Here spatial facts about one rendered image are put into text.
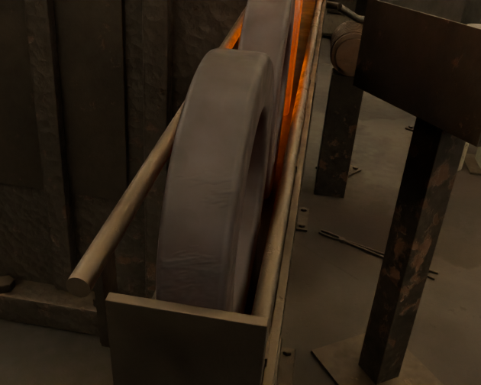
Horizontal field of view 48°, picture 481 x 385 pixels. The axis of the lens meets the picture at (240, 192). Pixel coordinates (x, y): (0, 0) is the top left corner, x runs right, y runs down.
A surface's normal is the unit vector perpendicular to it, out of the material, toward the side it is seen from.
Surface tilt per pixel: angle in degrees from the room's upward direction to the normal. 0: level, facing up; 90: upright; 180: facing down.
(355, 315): 0
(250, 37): 48
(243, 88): 21
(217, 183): 55
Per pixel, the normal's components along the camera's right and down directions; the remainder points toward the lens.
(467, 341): 0.07, -0.88
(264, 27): -0.04, -0.34
